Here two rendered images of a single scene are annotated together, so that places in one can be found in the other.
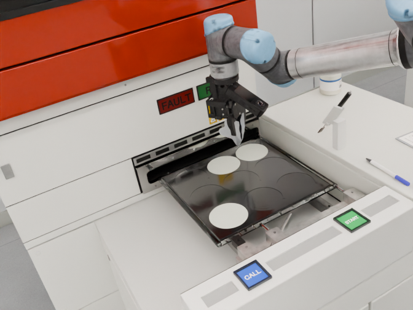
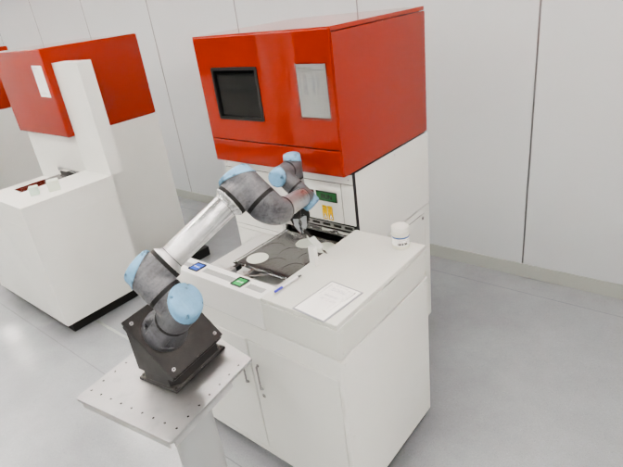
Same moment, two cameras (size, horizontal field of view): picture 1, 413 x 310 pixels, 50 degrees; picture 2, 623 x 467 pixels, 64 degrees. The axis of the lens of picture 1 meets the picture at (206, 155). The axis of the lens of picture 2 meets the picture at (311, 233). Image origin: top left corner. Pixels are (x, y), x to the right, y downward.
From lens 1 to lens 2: 200 cm
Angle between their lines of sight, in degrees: 57
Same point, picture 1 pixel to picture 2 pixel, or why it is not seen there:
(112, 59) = (265, 153)
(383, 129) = (344, 275)
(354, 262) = (227, 299)
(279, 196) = (278, 267)
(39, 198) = not seen: hidden behind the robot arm
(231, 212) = (260, 258)
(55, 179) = not seen: hidden behind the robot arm
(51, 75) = (243, 149)
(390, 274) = (254, 332)
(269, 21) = not seen: outside the picture
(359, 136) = (331, 269)
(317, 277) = (209, 288)
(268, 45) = (275, 178)
